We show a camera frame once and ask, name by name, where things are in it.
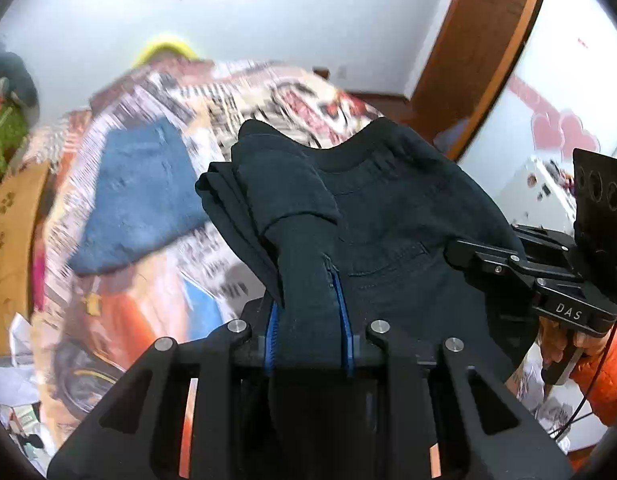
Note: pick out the folded blue jeans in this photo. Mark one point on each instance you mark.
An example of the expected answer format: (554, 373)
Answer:
(138, 195)

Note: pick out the black pants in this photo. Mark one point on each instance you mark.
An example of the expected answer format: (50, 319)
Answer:
(398, 210)

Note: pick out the person's right forearm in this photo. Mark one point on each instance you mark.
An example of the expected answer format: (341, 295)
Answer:
(608, 375)

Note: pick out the wooden bed post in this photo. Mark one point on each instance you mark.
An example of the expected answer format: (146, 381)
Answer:
(322, 72)

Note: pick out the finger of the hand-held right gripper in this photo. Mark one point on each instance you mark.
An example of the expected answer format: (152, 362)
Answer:
(488, 260)
(543, 237)

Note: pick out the brown paw print mat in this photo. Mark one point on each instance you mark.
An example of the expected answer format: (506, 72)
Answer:
(13, 240)

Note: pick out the wooden door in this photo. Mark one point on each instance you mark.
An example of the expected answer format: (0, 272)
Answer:
(468, 35)

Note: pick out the person's right hand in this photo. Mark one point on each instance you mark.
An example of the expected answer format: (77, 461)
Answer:
(550, 345)

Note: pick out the printed blanket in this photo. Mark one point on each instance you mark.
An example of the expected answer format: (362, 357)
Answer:
(153, 310)

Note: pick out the yellow pillow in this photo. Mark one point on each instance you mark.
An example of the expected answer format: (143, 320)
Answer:
(166, 50)

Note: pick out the wall outlet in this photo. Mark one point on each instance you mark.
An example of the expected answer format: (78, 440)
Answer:
(342, 71)

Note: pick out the grey cloth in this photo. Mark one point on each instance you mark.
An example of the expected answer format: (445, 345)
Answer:
(13, 75)

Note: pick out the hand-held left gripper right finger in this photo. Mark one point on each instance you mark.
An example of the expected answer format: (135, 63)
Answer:
(344, 330)

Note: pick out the white box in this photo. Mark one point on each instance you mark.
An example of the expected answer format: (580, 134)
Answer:
(533, 190)

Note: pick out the pink heart sticker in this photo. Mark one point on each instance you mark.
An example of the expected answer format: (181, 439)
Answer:
(558, 130)

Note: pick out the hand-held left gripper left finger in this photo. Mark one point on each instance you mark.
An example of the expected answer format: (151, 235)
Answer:
(271, 345)

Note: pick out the white wardrobe door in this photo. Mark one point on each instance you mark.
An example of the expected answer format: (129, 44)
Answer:
(578, 35)

